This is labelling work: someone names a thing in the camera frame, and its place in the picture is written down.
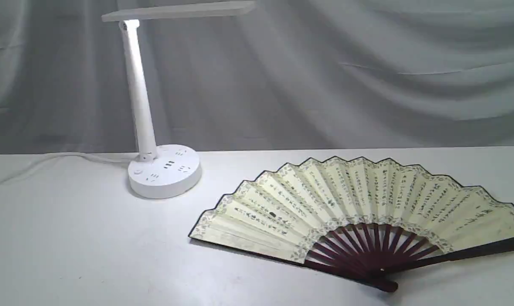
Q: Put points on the grey backdrop curtain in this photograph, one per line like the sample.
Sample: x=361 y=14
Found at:
x=290 y=74

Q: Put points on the folding paper fan dark ribs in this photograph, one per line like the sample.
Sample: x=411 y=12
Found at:
x=358 y=219

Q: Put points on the white desk lamp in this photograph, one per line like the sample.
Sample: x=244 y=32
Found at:
x=165 y=171

